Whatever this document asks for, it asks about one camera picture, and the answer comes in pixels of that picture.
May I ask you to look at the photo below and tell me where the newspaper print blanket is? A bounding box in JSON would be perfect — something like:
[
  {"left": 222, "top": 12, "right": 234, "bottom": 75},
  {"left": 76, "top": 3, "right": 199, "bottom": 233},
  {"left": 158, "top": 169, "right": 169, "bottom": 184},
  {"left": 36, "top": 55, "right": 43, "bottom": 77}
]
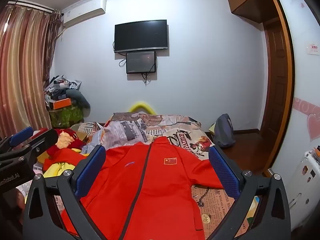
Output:
[{"left": 15, "top": 112, "right": 260, "bottom": 240}]

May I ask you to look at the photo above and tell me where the pink heart sticker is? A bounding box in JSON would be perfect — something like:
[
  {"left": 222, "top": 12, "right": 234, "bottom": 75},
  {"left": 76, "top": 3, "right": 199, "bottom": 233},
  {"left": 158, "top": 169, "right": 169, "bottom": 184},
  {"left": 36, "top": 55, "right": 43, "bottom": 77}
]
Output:
[{"left": 307, "top": 112, "right": 320, "bottom": 141}]

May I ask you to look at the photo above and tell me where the brown wooden door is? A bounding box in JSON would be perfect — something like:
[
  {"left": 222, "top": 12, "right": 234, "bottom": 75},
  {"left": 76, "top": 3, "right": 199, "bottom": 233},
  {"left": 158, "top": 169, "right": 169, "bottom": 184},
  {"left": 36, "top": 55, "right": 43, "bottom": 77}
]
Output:
[{"left": 262, "top": 17, "right": 293, "bottom": 174}]

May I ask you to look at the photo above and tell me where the pile of clutter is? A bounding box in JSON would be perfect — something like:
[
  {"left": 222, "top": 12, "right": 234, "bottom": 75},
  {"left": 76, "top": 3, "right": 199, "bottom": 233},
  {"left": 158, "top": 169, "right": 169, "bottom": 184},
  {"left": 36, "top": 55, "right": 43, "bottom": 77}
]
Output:
[{"left": 44, "top": 74, "right": 83, "bottom": 110}]

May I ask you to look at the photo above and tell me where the small black monitor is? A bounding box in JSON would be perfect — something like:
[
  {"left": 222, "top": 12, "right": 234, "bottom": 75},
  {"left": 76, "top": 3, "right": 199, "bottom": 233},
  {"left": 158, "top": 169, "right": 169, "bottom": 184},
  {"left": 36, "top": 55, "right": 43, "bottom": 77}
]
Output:
[{"left": 126, "top": 51, "right": 157, "bottom": 74}]

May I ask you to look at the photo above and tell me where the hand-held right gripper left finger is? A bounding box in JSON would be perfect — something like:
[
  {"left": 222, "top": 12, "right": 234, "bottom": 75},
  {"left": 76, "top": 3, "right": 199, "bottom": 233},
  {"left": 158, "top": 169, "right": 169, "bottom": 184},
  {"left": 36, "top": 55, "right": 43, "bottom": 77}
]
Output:
[{"left": 22, "top": 144, "right": 107, "bottom": 240}]

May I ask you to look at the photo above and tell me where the grey blue backpack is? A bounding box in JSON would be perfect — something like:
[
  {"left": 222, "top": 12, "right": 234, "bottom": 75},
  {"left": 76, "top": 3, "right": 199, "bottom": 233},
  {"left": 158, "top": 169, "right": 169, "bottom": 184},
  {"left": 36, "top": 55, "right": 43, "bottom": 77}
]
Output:
[{"left": 212, "top": 113, "right": 236, "bottom": 148}]

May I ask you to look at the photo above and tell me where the yellow hoop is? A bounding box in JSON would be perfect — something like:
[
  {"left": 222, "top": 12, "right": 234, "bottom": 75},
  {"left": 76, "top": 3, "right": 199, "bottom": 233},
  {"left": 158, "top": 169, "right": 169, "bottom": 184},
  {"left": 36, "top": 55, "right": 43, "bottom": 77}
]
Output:
[{"left": 129, "top": 101, "right": 157, "bottom": 115}]

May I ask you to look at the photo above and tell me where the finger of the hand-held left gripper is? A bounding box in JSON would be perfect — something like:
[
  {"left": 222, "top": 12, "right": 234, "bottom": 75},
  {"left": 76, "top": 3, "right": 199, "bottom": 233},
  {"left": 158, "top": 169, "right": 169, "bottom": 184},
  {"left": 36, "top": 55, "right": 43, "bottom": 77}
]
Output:
[
  {"left": 15, "top": 128, "right": 59, "bottom": 161},
  {"left": 0, "top": 126, "right": 34, "bottom": 153}
]

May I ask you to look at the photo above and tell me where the white appliance with stickers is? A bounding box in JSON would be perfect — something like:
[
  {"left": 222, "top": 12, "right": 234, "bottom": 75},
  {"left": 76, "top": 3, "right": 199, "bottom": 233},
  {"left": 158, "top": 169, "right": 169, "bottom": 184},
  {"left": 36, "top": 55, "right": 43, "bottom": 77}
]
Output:
[{"left": 287, "top": 145, "right": 320, "bottom": 211}]

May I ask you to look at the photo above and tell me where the red zip jacket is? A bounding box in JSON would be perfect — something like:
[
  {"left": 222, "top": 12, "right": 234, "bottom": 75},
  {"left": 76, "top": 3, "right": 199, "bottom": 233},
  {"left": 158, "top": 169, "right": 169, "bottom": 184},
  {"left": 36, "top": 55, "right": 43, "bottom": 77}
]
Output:
[{"left": 43, "top": 136, "right": 224, "bottom": 240}]

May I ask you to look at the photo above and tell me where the yellow cloth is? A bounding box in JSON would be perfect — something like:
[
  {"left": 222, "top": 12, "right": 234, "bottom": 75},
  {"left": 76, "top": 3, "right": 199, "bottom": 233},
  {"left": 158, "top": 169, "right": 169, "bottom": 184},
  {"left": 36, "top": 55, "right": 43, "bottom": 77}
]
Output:
[{"left": 37, "top": 148, "right": 89, "bottom": 178}]

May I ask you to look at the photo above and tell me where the green patterned cloth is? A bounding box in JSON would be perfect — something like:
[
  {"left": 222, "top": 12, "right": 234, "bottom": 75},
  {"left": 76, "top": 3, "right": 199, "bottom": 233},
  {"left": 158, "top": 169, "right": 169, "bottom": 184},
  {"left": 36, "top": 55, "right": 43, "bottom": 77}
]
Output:
[{"left": 49, "top": 104, "right": 85, "bottom": 128}]

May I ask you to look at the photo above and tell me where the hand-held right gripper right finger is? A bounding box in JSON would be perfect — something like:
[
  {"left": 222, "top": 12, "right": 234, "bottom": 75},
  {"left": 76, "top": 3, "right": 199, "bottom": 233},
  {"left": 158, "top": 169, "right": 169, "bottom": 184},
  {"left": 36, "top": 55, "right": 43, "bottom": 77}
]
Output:
[{"left": 208, "top": 145, "right": 292, "bottom": 240}]

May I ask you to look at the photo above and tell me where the striped brown curtain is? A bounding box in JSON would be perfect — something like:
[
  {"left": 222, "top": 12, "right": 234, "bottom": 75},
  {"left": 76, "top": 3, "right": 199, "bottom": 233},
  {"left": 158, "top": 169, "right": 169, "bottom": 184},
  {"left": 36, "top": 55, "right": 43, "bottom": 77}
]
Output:
[{"left": 0, "top": 4, "right": 62, "bottom": 140}]

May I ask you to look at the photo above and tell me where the grey cushion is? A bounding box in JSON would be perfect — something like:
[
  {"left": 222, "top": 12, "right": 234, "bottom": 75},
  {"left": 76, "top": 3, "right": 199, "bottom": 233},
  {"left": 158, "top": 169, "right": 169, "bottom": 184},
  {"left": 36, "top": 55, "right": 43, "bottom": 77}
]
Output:
[{"left": 65, "top": 90, "right": 91, "bottom": 110}]

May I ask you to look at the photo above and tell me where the black wall television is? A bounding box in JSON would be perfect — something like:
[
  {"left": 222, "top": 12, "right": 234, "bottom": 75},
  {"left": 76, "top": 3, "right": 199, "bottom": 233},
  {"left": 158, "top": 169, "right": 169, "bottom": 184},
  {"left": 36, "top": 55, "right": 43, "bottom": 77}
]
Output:
[{"left": 114, "top": 19, "right": 168, "bottom": 53}]

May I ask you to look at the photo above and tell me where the red plush toy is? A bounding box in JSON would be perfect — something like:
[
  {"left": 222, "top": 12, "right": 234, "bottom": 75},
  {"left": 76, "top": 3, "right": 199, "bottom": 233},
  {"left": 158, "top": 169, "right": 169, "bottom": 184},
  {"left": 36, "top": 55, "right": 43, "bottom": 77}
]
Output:
[{"left": 37, "top": 127, "right": 87, "bottom": 157}]

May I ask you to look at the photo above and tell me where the white air conditioner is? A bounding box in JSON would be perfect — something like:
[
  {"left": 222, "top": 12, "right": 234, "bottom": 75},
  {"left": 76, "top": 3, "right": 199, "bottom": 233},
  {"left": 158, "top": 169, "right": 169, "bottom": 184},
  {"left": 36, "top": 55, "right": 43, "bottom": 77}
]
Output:
[{"left": 61, "top": 0, "right": 107, "bottom": 28}]

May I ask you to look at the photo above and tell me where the orange box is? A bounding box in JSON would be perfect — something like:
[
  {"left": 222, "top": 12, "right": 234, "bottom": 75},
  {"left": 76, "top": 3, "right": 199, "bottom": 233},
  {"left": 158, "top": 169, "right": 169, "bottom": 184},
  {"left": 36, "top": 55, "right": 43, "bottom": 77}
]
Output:
[{"left": 53, "top": 98, "right": 74, "bottom": 110}]

